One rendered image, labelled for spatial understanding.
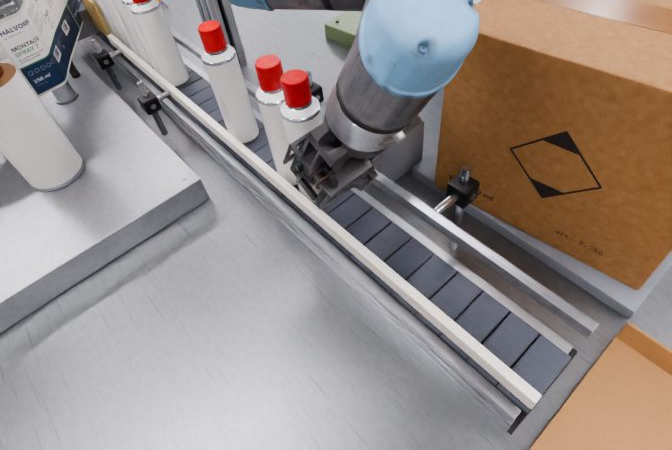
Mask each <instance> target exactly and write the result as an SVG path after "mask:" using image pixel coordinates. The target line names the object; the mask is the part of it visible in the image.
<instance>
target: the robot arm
mask: <svg viewBox="0 0 672 450"><path fill-rule="evenodd" d="M228 1H229V2H230V3H231V4H233V5H235V6H237V7H244V8H248V9H259V10H267V11H274V10H275V9H284V10H329V11H362V15H361V18H360V22H359V26H358V29H357V33H356V36H355V39H354V42H353V44H352V47H351V49H350V51H349V54H348V56H347V58H346V60H345V63H344V65H343V67H342V69H341V72H340V74H339V76H338V78H337V80H336V82H335V84H334V87H333V89H332V91H331V93H330V96H329V98H328V100H327V102H326V110H325V113H324V120H323V123H322V124H320V125H319V126H317V127H316V128H314V129H313V130H311V131H309V132H308V133H306V134H305V135H303V136H302V137H300V138H298V139H297V140H295V141H294V142H292V143H291V144H289V146H288V149H287V152H286V155H285V158H284V161H283V164H284V165H285V164H286V163H288V162H289V161H291V160H293V162H292V164H291V167H290V170H291V171H292V173H293V174H294V175H295V176H296V178H297V179H296V183H299V184H300V185H301V186H302V188H303V189H304V190H305V192H306V193H307V194H308V195H309V197H310V198H311V199H312V200H313V201H314V200H315V202H314V203H313V204H314V205H316V204H318V205H320V207H319V210H321V209H323V208H324V207H325V206H327V205H328V204H329V203H331V202H332V201H333V200H335V199H336V197H337V196H339V195H340V194H341V193H343V192H347V191H348V190H350V189H351V188H356V189H358V190H359V191H362V190H364V189H365V188H367V187H368V186H369V185H371V184H372V183H373V181H374V179H375V178H376V177H377V176H378V173H377V172H376V171H375V169H376V168H377V167H379V166H380V165H381V162H380V154H381V153H382V152H383V151H384V150H385V149H386V148H387V147H388V146H390V145H391V144H392V143H393V142H394V141H396V142H397V143H401V142H403V141H404V140H405V139H406V134H408V133H410V132H411V131H412V130H414V129H415V128H416V127H417V126H418V125H419V124H421V122H422V119H421V118H420V117H419V115H418V114H419V113H420V112H421V111H422V110H423V108H424V107H425V106H426V105H427V104H428V103H429V101H430V100H431V99H432V98H433V97H434V96H435V94H436V93H437V92H438V91H439V90H441V89H442V88H443V87H444V86H446V85H447V84H448V83H449V82H450V81H451V80H452V79H453V78H454V76H455V75H456V74H457V72H458V71H459V69H460V67H461V66H462V63H463V61H464V59H465V58H466V56H467V55H468V54H469V53H470V51H471V50H472V48H473V47H474V45H475V43H476V40H477V37H478V33H479V14H478V12H477V11H475V9H474V7H473V0H228ZM303 145H304V147H303ZM297 146H299V148H297ZM291 150H292V151H293V152H294V153H293V154H291V155H290V153H291Z"/></svg>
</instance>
